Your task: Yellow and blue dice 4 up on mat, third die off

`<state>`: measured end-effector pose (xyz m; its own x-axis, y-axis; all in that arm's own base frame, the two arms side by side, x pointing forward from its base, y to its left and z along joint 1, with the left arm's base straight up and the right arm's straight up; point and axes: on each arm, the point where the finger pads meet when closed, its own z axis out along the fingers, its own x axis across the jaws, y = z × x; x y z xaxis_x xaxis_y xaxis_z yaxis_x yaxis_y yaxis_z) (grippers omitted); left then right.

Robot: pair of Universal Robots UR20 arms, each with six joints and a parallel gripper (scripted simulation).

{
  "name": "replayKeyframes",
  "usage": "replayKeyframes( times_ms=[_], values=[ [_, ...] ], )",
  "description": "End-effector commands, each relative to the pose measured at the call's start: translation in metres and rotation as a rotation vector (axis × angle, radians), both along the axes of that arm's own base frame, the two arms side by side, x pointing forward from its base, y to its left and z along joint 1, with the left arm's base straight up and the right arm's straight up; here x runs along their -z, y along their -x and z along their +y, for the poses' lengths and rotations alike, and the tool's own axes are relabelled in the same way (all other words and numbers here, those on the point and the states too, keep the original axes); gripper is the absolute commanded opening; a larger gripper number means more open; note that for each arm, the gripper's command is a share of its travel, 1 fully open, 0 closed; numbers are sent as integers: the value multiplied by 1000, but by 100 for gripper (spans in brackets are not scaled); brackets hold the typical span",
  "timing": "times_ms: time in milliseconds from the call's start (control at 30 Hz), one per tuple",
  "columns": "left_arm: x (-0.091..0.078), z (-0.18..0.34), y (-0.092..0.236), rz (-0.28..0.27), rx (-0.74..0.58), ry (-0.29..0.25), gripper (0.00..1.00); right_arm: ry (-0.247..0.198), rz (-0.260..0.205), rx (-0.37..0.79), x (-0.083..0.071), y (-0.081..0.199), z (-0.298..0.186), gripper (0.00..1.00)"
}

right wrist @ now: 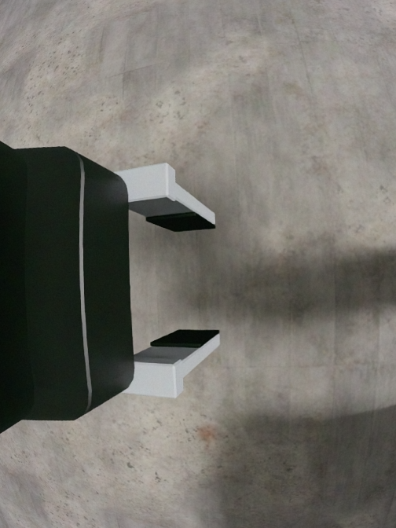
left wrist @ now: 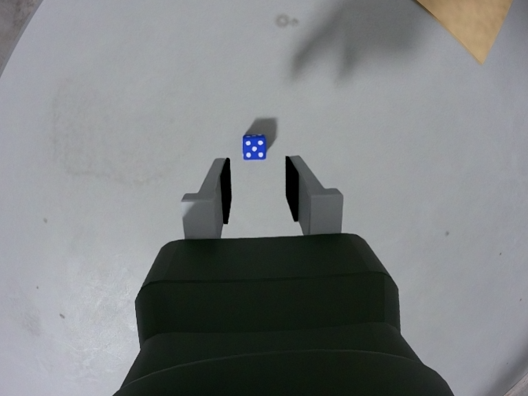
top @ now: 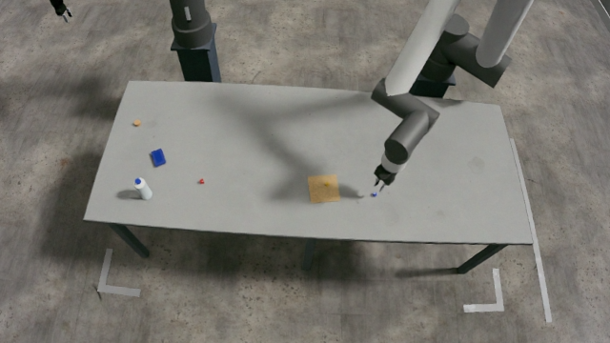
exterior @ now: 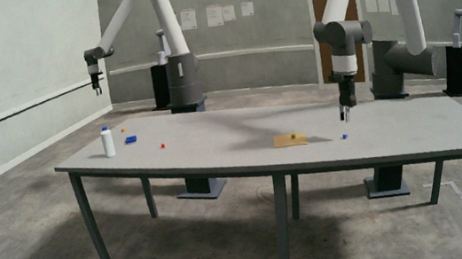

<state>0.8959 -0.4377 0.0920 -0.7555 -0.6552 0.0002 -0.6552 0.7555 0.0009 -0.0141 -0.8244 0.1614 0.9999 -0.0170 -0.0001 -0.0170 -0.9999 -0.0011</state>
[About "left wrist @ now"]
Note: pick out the tan mat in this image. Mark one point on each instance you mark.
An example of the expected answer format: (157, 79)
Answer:
(473, 23)

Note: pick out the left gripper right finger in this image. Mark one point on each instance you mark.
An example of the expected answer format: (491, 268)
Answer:
(318, 210)

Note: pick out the blue die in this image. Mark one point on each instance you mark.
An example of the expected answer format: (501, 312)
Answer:
(254, 147)

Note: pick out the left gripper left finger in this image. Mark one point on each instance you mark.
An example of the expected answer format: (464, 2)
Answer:
(204, 213)

